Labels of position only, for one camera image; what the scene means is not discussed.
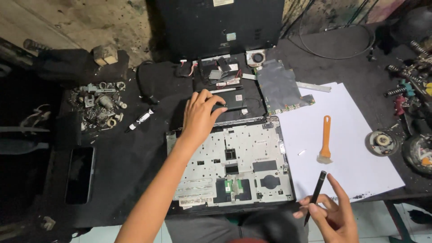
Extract person's right hand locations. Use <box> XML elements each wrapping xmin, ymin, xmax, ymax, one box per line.
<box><xmin>293</xmin><ymin>174</ymin><xmax>359</xmax><ymax>243</ymax></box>

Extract black hard drive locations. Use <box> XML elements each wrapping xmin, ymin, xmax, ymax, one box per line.
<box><xmin>212</xmin><ymin>88</ymin><xmax>248</xmax><ymax>113</ymax></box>

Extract round gear mechanism part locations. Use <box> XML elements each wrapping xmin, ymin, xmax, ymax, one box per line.
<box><xmin>365</xmin><ymin>130</ymin><xmax>399</xmax><ymax>157</ymax></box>

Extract person's left hand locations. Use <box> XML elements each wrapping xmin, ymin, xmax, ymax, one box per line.
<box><xmin>179</xmin><ymin>89</ymin><xmax>229</xmax><ymax>149</ymax></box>

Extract thick black cable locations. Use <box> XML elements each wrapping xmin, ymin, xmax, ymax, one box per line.
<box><xmin>136</xmin><ymin>60</ymin><xmax>160</xmax><ymax>104</ymax></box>

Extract copper laptop cooling fan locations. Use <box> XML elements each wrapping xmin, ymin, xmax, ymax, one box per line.
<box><xmin>246</xmin><ymin>49</ymin><xmax>268</xmax><ymax>68</ymax></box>

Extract green metal table leg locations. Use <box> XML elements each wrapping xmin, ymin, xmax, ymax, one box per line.
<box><xmin>384</xmin><ymin>202</ymin><xmax>410</xmax><ymax>243</ymax></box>

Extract black round helmet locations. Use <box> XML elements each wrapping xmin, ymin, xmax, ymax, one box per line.
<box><xmin>391</xmin><ymin>6</ymin><xmax>432</xmax><ymax>46</ymax></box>

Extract heap of tools and springs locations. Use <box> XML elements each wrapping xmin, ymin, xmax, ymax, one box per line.
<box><xmin>383</xmin><ymin>40</ymin><xmax>432</xmax><ymax>117</ymax></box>

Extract person's grey shorts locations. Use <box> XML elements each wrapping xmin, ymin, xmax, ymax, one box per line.
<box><xmin>165</xmin><ymin>210</ymin><xmax>309</xmax><ymax>243</ymax></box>

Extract black table cloth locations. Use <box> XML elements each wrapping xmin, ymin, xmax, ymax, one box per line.
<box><xmin>32</xmin><ymin>24</ymin><xmax>432</xmax><ymax>229</ymax></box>

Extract round black dish with parts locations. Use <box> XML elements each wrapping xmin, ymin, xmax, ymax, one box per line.
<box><xmin>401</xmin><ymin>133</ymin><xmax>432</xmax><ymax>175</ymax></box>

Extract silver laptop palmrest frame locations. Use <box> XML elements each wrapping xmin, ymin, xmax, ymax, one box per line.
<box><xmin>165</xmin><ymin>116</ymin><xmax>295</xmax><ymax>208</ymax></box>

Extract thin black cable loop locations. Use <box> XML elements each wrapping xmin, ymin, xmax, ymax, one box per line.
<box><xmin>298</xmin><ymin>23</ymin><xmax>376</xmax><ymax>61</ymax></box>

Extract silver metal strip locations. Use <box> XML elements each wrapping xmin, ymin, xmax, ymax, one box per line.
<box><xmin>296</xmin><ymin>81</ymin><xmax>332</xmax><ymax>93</ymax></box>

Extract red and white wire connector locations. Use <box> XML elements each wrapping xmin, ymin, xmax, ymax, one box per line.
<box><xmin>175</xmin><ymin>59</ymin><xmax>198</xmax><ymax>78</ymax></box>

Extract white paper sheets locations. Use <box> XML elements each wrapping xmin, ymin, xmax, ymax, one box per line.
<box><xmin>276</xmin><ymin>82</ymin><xmax>406</xmax><ymax>204</ymax></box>

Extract black and white pen tool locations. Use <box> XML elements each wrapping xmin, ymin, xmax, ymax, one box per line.
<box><xmin>124</xmin><ymin>108</ymin><xmax>155</xmax><ymax>133</ymax></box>

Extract black smartphone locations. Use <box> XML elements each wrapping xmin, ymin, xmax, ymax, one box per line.
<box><xmin>64</xmin><ymin>146</ymin><xmax>96</xmax><ymax>205</ymax></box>

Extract orange handled brush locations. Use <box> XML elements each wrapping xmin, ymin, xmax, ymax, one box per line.
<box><xmin>317</xmin><ymin>115</ymin><xmax>333</xmax><ymax>165</ymax></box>

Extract black laptop bottom cover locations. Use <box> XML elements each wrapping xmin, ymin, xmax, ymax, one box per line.
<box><xmin>156</xmin><ymin>0</ymin><xmax>286</xmax><ymax>62</ymax></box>

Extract small wooden block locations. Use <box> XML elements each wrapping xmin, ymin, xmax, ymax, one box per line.
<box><xmin>92</xmin><ymin>44</ymin><xmax>119</xmax><ymax>67</ymax></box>

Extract dark coil spring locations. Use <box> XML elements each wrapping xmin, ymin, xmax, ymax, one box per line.
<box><xmin>22</xmin><ymin>38</ymin><xmax>52</xmax><ymax>53</ymax></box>

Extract black pen-shaped screwdriver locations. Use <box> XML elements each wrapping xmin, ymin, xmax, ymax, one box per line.
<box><xmin>304</xmin><ymin>170</ymin><xmax>327</xmax><ymax>227</ymax></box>

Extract pile of small metal parts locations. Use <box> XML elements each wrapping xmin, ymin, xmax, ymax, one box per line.
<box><xmin>68</xmin><ymin>81</ymin><xmax>128</xmax><ymax>132</ymax></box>

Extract laptop motherboard with black film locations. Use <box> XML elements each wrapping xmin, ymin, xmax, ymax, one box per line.
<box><xmin>256</xmin><ymin>60</ymin><xmax>316</xmax><ymax>115</ymax></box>

